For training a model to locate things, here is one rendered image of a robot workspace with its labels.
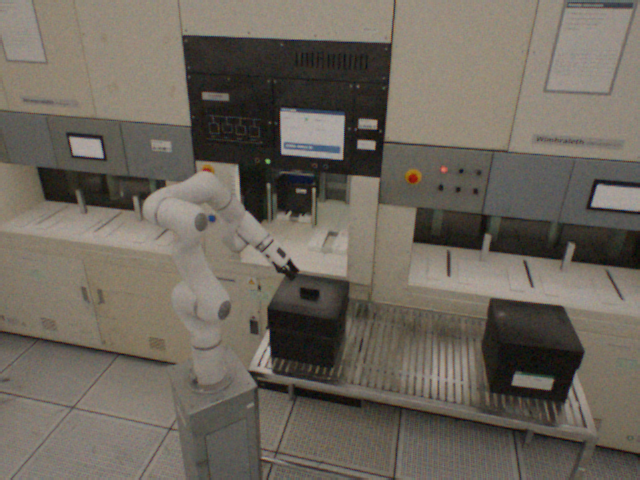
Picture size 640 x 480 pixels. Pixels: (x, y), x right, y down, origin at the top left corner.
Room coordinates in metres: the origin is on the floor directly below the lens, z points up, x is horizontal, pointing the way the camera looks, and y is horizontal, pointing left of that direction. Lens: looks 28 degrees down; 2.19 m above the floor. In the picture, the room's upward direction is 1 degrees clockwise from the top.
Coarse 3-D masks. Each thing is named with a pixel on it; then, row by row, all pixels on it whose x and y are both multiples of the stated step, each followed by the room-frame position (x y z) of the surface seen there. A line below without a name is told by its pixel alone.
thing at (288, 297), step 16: (288, 288) 1.72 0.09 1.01; (304, 288) 1.68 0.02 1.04; (320, 288) 1.72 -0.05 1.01; (336, 288) 1.72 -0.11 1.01; (272, 304) 1.61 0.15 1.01; (288, 304) 1.61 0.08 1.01; (304, 304) 1.61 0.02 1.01; (320, 304) 1.61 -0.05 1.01; (336, 304) 1.61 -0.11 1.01; (272, 320) 1.57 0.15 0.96; (288, 320) 1.55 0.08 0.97; (304, 320) 1.54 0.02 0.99; (320, 320) 1.52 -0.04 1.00; (336, 320) 1.52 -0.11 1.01; (320, 336) 1.52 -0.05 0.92; (336, 336) 1.52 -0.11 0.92
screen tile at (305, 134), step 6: (288, 120) 2.10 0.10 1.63; (294, 120) 2.10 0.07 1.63; (300, 120) 2.09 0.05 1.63; (306, 126) 2.09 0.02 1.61; (288, 132) 2.11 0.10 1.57; (294, 132) 2.10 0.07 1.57; (300, 132) 2.09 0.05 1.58; (306, 132) 2.09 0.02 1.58; (288, 138) 2.11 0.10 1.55; (294, 138) 2.10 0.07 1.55; (300, 138) 2.09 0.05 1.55; (306, 138) 2.09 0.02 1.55
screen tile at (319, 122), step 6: (318, 120) 2.07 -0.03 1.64; (324, 120) 2.07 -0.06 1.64; (330, 120) 2.06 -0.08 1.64; (318, 126) 2.07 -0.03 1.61; (324, 126) 2.07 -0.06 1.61; (330, 126) 2.06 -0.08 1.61; (336, 126) 2.06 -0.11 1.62; (318, 132) 2.07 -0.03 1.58; (336, 132) 2.05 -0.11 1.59; (318, 138) 2.07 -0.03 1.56; (324, 138) 2.07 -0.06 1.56; (330, 138) 2.06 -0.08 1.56; (336, 138) 2.05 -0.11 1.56
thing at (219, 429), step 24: (240, 384) 1.42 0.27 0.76; (192, 408) 1.30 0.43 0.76; (216, 408) 1.34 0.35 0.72; (240, 408) 1.39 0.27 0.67; (192, 432) 1.29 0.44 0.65; (216, 432) 1.33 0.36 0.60; (240, 432) 1.38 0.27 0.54; (192, 456) 1.33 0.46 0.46; (216, 456) 1.32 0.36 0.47; (240, 456) 1.38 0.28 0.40
